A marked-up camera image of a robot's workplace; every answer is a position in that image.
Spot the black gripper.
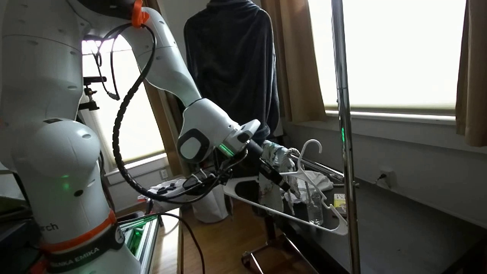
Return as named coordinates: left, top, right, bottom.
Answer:
left=217, top=119, right=295, bottom=195

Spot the white plastic clothes hanger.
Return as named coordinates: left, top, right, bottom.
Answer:
left=222, top=138, right=350, bottom=237

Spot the metal clothes rack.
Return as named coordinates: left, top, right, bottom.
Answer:
left=242, top=0, right=362, bottom=274

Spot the black hanging garment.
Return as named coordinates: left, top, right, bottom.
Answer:
left=182, top=0, right=283, bottom=203

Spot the white floral cloth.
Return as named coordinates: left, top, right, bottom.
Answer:
left=257, top=139, right=306, bottom=215

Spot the white crumpled cloth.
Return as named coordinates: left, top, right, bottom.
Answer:
left=293, top=170, right=336, bottom=205

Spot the clear glass bottle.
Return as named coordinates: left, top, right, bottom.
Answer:
left=302, top=189, right=325, bottom=227

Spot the yellow green book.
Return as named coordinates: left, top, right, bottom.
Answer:
left=331, top=191, right=351, bottom=218

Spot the white bin with black bag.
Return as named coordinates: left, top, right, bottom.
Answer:
left=190, top=185, right=231, bottom=226

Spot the white box with black controller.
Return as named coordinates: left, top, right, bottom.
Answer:
left=146, top=177, right=191, bottom=205

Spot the white radiator cover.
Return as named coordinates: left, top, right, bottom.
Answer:
left=103, top=154, right=176, bottom=212

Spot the bright window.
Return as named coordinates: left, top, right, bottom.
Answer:
left=80, top=37, right=166, bottom=165
left=309, top=0, right=468, bottom=116

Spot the black desk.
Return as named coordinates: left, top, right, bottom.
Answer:
left=275, top=188, right=487, bottom=274

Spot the white wall outlet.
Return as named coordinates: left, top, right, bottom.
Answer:
left=377, top=168, right=398, bottom=189

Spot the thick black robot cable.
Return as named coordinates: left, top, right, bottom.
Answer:
left=111, top=22, right=249, bottom=206

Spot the thin black looped cable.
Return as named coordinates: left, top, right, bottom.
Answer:
left=92, top=25, right=123, bottom=103

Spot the black stereo camera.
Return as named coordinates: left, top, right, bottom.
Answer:
left=77, top=75, right=109, bottom=113

